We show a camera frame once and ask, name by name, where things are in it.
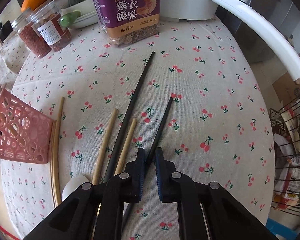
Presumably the pink perforated utensil basket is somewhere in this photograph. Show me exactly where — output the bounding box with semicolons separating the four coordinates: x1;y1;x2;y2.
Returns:
0;89;55;165

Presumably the small green glossy knob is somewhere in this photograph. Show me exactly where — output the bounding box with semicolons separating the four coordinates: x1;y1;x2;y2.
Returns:
60;10;82;27

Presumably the clear jar with white label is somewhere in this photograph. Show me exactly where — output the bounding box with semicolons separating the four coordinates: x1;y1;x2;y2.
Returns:
27;0;73;52

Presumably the white ceramic bowl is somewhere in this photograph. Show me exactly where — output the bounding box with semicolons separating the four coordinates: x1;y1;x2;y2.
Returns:
61;0;99;28

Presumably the orange fruit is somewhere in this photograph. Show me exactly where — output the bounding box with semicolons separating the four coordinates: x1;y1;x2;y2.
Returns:
21;0;47;12

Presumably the clear jar of red berries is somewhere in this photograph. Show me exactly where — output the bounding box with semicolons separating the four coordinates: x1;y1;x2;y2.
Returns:
11;8;51;57

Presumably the black wire rack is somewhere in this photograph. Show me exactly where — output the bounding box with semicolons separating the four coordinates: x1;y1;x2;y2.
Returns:
269;90;300;230

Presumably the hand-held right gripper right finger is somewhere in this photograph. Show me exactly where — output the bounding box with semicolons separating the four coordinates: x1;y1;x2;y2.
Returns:
154;148;278;240

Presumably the white electric pot with handle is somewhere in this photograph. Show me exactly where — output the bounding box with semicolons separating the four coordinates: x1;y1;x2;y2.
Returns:
161;0;300;85

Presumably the white plastic spoon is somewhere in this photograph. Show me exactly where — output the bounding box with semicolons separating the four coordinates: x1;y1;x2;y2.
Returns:
62;175;90;202

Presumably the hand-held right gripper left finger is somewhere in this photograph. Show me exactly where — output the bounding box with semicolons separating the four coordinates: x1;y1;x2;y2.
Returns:
23;148;147;240

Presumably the purple label nut jar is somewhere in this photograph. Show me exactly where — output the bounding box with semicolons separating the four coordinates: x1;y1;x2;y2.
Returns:
83;0;162;47

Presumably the cherry print cloth cover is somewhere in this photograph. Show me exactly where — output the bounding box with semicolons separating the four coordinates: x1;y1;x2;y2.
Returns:
0;39;30;83

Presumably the wooden chopstick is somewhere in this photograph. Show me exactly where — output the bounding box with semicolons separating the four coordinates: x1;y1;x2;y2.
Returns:
92;108;118;185
53;97;65;207
50;127;59;204
114;118;138;175

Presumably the black chopstick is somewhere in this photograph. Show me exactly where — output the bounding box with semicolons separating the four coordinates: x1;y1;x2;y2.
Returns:
121;97;174;229
103;52;156;184

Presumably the grey refrigerator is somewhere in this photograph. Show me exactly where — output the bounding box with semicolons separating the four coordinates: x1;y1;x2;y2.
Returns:
224;0;300;65

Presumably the cardboard box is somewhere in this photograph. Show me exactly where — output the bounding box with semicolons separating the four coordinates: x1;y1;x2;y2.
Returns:
272;71;300;103

